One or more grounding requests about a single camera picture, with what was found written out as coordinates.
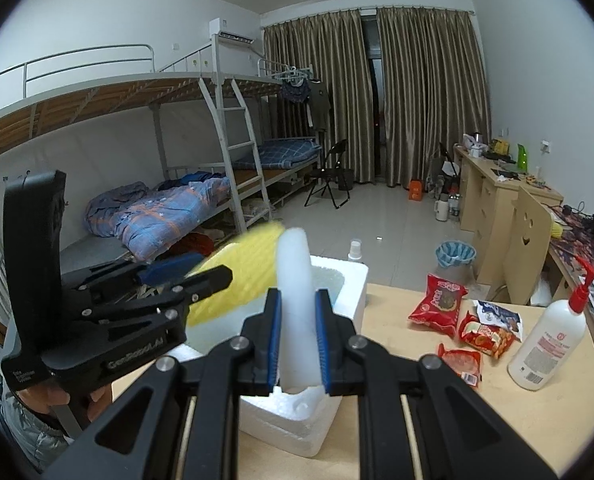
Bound white lotion pump bottle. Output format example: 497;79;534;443
506;256;594;391

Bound brown curtains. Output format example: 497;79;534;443
262;6;491;186

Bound wooden smiley chair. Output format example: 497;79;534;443
503;188;552;306

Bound white foam strip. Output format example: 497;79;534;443
276;228;321;393

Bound blue plaid mattress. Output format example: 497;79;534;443
257;138;321;169

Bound orange snack bag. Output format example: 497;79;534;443
459;312;515;360

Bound white blue snack packet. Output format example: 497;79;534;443
474;300;523;340

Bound yellow foam net sleeve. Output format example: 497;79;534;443
186;221;285;327

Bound white air conditioner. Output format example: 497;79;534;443
208;18;255;46

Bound clear spray bottle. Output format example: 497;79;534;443
348;238;362;262

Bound red snack bag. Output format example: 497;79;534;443
408;274;468;338

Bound grey jacket sleeve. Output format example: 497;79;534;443
0;384;72;472

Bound white metal bunk bed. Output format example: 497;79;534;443
0;36;317;318

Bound small red snack packet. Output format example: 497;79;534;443
437;344;482;388

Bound green bottle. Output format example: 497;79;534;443
516;143;527;174

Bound blue patterned quilt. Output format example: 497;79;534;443
83;174;231;261

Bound light wooden desk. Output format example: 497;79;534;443
454;144;563;285

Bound blue lined trash bin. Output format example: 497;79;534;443
435;240;477;269

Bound left hand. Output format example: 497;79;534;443
16;382;112;422

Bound black folding chair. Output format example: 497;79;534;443
303;139;352;210

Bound white jug on floor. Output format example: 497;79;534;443
434;194;450;222

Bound white styrofoam box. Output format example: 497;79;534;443
169;253;370;458

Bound orange container on floor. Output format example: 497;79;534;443
408;180;424;202

